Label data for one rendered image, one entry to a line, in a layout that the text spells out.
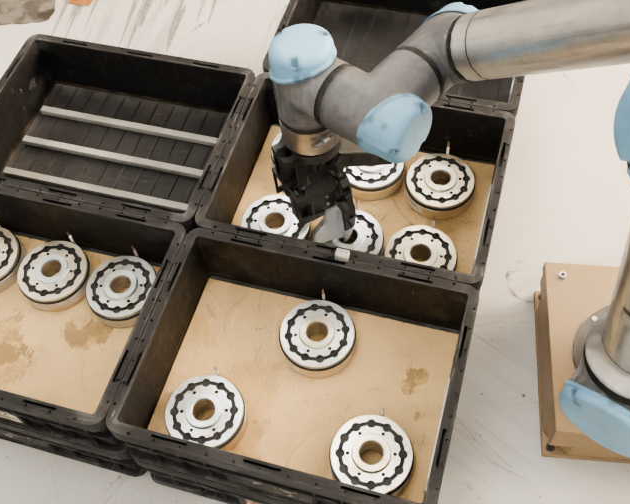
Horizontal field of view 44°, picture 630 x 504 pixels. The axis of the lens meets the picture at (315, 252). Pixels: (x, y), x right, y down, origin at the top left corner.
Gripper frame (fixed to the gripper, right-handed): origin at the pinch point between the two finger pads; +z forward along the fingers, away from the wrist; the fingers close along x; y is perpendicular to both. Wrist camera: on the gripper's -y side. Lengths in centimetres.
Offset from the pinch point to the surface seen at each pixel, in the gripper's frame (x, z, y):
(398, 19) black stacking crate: -34.0, 0.8, -32.2
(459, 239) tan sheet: 10.3, 2.9, -14.4
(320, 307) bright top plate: 11.1, -0.1, 9.2
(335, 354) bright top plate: 18.1, 0.4, 11.0
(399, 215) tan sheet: 2.1, 2.4, -9.3
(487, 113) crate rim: -0.2, -7.6, -26.0
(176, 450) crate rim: 22.4, -6.6, 34.2
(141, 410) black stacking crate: 12.5, -1.0, 36.3
